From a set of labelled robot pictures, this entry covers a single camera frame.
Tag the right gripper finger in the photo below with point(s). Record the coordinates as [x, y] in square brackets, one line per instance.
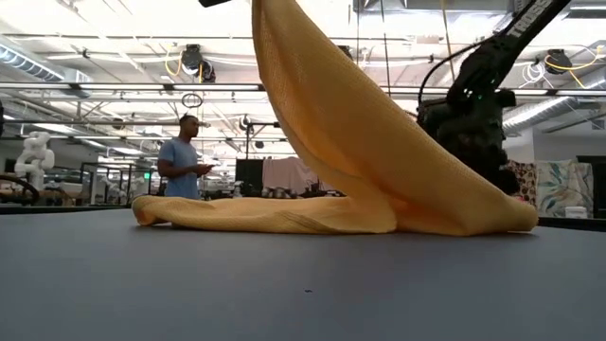
[509, 182]

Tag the yellow waffle weave towel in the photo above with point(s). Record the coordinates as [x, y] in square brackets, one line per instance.
[331, 118]

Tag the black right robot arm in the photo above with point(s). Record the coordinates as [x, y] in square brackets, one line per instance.
[511, 42]

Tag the small black robot arm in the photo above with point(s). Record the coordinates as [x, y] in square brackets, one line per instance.
[315, 192]

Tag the brown circle patterned fabric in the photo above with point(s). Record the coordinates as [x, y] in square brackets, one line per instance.
[525, 180]

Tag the floral patterned fabric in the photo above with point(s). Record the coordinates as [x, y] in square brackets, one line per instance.
[563, 189]

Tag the white plastic container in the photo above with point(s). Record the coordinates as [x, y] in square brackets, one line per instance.
[576, 212]

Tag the black cabinet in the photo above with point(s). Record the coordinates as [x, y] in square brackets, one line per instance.
[599, 184]

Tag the long ceiling light strip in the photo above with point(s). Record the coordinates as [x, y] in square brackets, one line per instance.
[118, 87]

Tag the person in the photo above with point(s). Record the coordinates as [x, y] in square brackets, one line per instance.
[180, 161]

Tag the small black monitor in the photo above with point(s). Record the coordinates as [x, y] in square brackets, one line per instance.
[248, 175]

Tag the pink hanging cloth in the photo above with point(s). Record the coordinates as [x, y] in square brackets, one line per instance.
[284, 175]

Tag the white spray bottle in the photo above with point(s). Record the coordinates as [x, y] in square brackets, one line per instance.
[237, 190]

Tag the white humanoid robot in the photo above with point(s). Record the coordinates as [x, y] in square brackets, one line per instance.
[35, 156]

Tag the silver air duct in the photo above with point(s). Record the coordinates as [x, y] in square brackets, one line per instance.
[28, 64]
[535, 113]

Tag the black camera stand frame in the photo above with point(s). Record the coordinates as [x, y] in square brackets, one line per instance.
[246, 151]

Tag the black cage frame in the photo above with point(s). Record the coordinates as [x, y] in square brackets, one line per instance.
[82, 182]

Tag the black table frame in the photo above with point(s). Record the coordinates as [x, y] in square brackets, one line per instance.
[47, 209]

